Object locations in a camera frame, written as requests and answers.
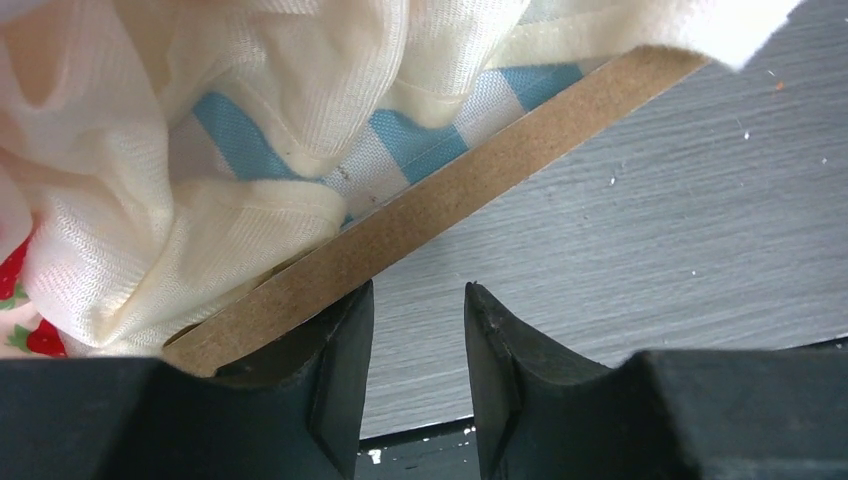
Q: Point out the wooden pet bed frame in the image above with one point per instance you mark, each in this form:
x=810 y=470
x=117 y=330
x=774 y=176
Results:
x=424 y=211

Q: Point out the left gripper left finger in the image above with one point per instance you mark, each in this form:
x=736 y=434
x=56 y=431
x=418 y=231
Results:
x=291 y=410

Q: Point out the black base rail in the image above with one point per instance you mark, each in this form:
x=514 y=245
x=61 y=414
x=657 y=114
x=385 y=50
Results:
x=443 y=451

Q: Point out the blue striped mattress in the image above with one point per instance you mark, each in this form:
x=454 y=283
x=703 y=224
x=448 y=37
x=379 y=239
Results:
x=392 y=153

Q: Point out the strawberry print ruffled blanket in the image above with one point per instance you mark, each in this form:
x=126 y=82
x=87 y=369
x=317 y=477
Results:
x=160 y=158

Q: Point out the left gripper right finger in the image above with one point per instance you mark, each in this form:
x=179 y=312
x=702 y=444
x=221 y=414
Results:
x=543 y=411

